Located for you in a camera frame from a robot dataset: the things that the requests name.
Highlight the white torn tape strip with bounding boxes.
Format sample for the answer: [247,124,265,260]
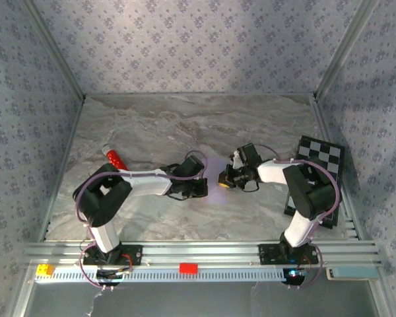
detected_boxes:
[84,290,103,316]

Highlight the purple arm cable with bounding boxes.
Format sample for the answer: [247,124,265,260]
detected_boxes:
[73,150,208,291]
[257,143,341,291]

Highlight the aluminium side rail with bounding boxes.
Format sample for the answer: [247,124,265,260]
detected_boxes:
[312,95,362,242]
[38,97,86,244]

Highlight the white slotted cable duct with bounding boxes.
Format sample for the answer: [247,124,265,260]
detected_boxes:
[34,265,313,283]

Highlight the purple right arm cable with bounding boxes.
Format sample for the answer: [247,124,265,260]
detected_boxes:
[257,143,341,291]

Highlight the aluminium mounting rail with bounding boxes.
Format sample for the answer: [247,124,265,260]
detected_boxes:
[22,240,383,269]

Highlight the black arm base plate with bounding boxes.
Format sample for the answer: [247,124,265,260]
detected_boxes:
[258,243,319,265]
[82,244,143,267]

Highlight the grey metal shelf panel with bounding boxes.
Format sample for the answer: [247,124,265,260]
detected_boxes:
[29,282,380,317]

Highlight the black and grey checkerboard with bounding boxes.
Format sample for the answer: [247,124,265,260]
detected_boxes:
[283,135,346,230]

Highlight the red glitter tube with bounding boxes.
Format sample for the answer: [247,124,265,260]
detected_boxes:
[101,144,130,172]

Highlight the aluminium frame post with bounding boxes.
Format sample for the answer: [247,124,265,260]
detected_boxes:
[19,0,86,102]
[313,0,382,102]

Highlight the blue-grey flat box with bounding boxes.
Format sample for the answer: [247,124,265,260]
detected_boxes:
[325,266,380,281]

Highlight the black controller board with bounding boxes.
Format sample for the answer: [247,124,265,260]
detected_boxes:
[95,267,133,287]
[282,267,310,285]

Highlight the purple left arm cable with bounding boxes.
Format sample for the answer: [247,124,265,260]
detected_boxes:
[73,150,208,291]

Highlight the aluminium back rail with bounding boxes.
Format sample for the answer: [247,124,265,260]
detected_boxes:
[84,92,316,99]

